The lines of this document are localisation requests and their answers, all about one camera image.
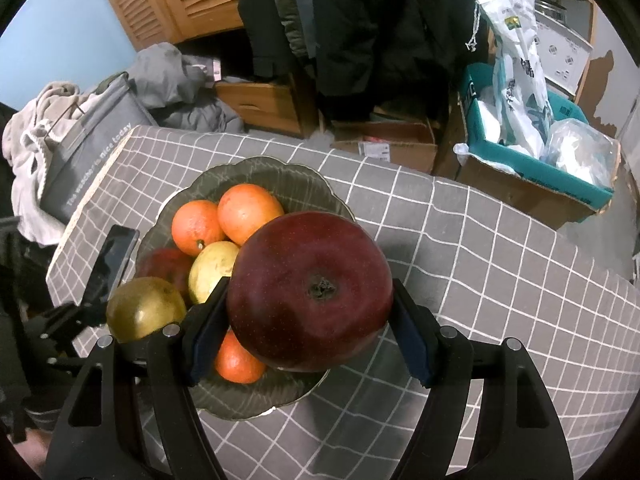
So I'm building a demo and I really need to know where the clear plastic bag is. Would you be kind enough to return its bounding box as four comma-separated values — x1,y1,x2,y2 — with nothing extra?
542,119,618,188

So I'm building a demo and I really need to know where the black hooded coat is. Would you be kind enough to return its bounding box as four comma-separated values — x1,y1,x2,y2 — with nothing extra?
310,0,481,121

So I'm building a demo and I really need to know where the green glass bowl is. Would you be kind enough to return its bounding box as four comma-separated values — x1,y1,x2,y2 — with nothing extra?
134,156,357,420

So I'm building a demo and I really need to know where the orange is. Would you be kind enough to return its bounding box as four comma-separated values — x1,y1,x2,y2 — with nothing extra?
215,329,267,385
217,184,285,247
171,200,226,257

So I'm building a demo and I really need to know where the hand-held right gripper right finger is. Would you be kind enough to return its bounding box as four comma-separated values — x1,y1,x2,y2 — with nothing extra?
389,278,575,480

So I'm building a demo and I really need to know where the teal cardboard box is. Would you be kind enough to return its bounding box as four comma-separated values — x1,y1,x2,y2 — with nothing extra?
452,62,621,231

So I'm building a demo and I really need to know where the brown cardboard box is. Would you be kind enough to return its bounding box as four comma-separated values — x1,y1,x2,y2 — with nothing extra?
330,117,438,173

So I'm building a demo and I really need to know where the beige blanket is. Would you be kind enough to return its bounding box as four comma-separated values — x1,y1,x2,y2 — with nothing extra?
2,80,83,246

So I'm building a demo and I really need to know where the black jacket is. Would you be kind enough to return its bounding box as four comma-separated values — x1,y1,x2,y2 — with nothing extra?
237,0,291,81

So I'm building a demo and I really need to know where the grey jacket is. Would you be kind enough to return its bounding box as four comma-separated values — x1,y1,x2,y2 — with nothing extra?
280,0,321,58

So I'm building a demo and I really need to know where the red apple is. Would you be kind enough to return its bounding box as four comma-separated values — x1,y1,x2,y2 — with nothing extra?
136,247,196,293
226,211,394,372

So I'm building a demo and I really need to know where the wooden shelf unit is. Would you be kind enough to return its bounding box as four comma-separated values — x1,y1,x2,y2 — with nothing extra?
490,0,598,106

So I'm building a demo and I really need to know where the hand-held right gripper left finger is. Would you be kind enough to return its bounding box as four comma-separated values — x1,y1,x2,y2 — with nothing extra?
42,276,232,480

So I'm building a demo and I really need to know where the green mango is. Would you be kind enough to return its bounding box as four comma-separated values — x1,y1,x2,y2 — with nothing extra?
106,277,187,343

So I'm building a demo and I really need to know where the grey clothes pile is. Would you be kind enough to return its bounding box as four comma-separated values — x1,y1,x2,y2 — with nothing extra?
127,42,246,133

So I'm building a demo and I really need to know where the grey tote bag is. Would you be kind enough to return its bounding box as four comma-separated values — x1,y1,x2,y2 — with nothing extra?
40,72,158,223

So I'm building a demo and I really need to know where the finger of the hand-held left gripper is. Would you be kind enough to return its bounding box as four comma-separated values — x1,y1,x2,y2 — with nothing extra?
24,225,141,343
42,339,99,369

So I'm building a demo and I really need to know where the wooden drawer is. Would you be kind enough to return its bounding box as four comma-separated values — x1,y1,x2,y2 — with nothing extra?
215,80,306,138

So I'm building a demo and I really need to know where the white patterned plastic bag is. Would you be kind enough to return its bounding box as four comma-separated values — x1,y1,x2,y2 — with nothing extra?
454,0,555,158

